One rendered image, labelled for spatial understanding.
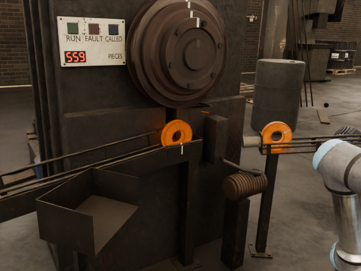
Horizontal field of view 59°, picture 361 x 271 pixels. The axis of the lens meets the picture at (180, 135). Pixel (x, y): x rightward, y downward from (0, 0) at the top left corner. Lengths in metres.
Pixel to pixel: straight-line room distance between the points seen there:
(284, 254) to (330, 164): 1.13
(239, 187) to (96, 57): 0.87
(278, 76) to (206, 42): 2.71
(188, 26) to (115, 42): 0.31
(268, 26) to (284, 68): 1.91
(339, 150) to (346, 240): 0.33
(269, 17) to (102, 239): 5.14
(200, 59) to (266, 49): 4.52
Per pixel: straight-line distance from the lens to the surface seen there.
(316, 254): 2.12
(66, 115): 1.33
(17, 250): 2.11
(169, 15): 1.30
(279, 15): 5.59
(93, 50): 1.35
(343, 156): 0.97
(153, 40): 1.27
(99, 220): 1.13
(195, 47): 1.29
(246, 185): 1.60
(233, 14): 1.73
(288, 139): 1.71
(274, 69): 4.00
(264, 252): 2.01
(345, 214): 1.11
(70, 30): 1.31
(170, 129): 1.44
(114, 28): 1.37
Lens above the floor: 1.21
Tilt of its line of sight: 18 degrees down
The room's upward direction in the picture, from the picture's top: 2 degrees clockwise
